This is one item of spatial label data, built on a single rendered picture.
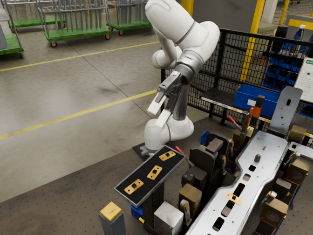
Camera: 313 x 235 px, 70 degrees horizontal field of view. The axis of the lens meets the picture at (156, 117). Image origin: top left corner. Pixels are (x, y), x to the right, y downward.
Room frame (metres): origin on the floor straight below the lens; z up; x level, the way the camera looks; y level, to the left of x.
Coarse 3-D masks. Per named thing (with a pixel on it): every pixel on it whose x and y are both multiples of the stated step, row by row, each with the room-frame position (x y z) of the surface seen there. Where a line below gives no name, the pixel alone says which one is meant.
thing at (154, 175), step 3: (153, 168) 0.75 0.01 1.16; (156, 168) 0.75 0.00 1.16; (159, 168) 0.75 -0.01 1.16; (153, 171) 0.72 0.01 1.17; (156, 171) 0.72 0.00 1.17; (159, 171) 0.73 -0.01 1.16; (150, 174) 0.71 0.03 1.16; (153, 174) 0.71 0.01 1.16; (156, 174) 0.71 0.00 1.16; (147, 177) 0.69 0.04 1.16; (150, 177) 0.69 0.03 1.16; (153, 177) 0.69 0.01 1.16
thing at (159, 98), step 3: (162, 87) 0.62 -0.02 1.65; (162, 90) 0.62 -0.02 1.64; (159, 93) 0.62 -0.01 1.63; (162, 93) 0.62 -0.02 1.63; (159, 96) 0.61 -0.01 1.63; (162, 96) 0.61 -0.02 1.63; (156, 99) 0.60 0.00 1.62; (159, 99) 0.60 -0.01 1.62; (156, 102) 0.60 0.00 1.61; (159, 102) 0.60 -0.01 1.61
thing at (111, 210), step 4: (108, 204) 0.55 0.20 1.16; (112, 204) 0.55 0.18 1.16; (104, 208) 0.53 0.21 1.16; (108, 208) 0.53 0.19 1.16; (112, 208) 0.53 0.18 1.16; (116, 208) 0.53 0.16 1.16; (104, 212) 0.52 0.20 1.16; (108, 212) 0.52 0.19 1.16; (112, 212) 0.52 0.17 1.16; (116, 212) 0.52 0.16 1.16; (108, 216) 0.50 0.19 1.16; (112, 216) 0.50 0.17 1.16
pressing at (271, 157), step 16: (256, 144) 1.11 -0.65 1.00; (272, 144) 1.11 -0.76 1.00; (288, 144) 1.11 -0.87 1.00; (240, 160) 0.96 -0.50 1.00; (272, 160) 0.96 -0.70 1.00; (240, 176) 0.84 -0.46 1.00; (256, 176) 0.84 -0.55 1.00; (272, 176) 0.84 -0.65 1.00; (224, 192) 0.73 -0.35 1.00; (256, 192) 0.73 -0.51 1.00; (208, 208) 0.64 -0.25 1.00; (240, 208) 0.64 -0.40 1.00; (192, 224) 0.56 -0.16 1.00; (208, 224) 0.56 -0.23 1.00; (224, 224) 0.56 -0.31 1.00; (240, 224) 0.56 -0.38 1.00
